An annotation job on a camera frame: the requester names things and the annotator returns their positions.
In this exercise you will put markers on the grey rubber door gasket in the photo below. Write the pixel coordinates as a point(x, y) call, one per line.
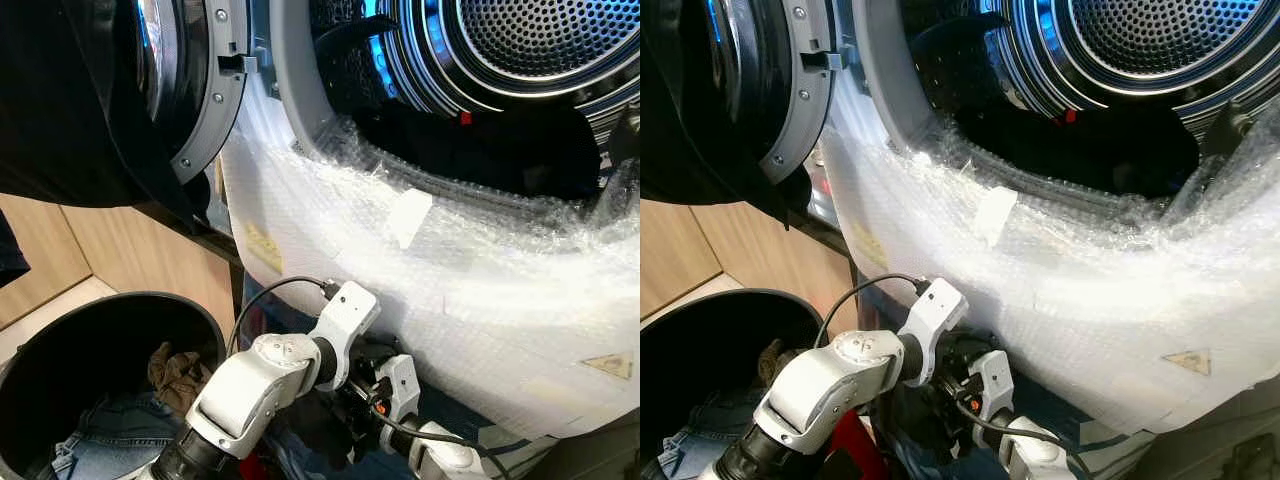
point(875, 70)
point(290, 70)

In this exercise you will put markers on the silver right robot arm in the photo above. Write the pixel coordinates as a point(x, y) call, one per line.
point(1030, 452)
point(445, 458)

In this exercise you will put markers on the yellow triangular warning sticker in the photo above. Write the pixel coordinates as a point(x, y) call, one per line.
point(610, 365)
point(1188, 359)

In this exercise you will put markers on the yellow green energy label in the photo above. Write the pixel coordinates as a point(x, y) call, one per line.
point(868, 245)
point(262, 246)

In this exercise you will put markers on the grey-rimmed washer door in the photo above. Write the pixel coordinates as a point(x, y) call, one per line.
point(215, 100)
point(810, 100)

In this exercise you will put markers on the clear bubble wrap sheet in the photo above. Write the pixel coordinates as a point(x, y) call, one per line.
point(450, 300)
point(1050, 300)

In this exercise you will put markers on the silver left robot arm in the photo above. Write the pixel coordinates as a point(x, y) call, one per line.
point(830, 385)
point(250, 385)

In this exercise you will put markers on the black round laundry basket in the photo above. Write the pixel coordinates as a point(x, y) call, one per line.
point(700, 340)
point(60, 350)

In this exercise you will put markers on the perforated steel washer drum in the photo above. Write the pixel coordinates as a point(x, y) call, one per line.
point(1150, 30)
point(540, 40)

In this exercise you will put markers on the red garment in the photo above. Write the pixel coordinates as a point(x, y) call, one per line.
point(250, 468)
point(850, 445)

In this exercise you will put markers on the white tape patch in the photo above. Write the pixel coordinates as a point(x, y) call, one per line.
point(995, 213)
point(408, 215)

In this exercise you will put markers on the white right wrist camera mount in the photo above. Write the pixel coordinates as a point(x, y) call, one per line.
point(402, 385)
point(992, 385)

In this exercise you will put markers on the black garment in drum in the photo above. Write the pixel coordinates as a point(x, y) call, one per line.
point(480, 150)
point(1080, 150)

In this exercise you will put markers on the front-loading washing machine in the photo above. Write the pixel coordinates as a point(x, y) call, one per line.
point(845, 40)
point(258, 40)

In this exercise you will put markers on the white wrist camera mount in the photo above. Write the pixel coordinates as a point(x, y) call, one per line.
point(348, 310)
point(935, 305)
point(992, 385)
point(402, 385)

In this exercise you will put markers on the brown crumpled cloth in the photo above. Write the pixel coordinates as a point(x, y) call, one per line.
point(180, 375)
point(775, 360)

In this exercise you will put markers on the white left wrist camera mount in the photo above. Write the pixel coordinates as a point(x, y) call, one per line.
point(348, 310)
point(935, 305)

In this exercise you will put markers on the blue denim jeans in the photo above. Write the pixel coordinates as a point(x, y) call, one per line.
point(110, 432)
point(700, 432)

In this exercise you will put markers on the dark garment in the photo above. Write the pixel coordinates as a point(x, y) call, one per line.
point(900, 425)
point(315, 430)

